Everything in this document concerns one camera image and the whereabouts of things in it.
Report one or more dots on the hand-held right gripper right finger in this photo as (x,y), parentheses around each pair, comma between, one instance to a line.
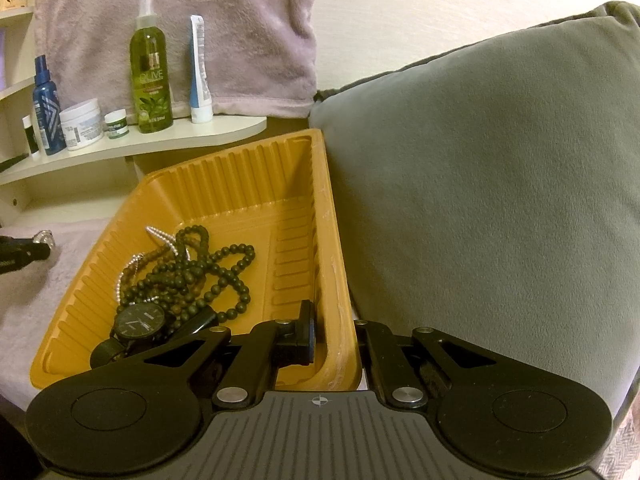
(367,341)

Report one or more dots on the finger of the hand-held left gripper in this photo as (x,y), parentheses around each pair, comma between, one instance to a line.
(20,256)

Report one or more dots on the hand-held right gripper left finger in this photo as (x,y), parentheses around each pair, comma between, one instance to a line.
(302,335)

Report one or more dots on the black wrist watch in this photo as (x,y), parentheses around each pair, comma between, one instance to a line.
(137,322)

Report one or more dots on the orange plastic tray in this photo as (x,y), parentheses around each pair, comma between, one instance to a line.
(240,175)

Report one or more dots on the lilac terry towel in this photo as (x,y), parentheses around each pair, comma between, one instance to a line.
(40,310)

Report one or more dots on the black and white lip balm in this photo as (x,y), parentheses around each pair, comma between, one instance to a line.
(31,135)

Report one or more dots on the white cream jar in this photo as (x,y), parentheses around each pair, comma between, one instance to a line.
(81,125)

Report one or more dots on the blue spray bottle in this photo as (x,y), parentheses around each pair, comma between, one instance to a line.
(47,110)

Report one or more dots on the small green label jar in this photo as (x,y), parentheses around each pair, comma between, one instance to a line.
(116,126)

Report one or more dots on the cream wooden shelf unit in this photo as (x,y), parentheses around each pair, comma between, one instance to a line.
(150,147)

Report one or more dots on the grey cushion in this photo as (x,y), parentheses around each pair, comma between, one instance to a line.
(475,185)

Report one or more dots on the green spray bottle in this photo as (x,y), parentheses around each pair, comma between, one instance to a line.
(151,80)

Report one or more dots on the blue and white tube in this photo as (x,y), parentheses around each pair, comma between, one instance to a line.
(200,75)

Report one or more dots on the herringbone fabric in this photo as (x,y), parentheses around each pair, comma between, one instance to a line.
(622,447)

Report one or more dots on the lilac fleece blanket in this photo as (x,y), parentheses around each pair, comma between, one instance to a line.
(225,20)

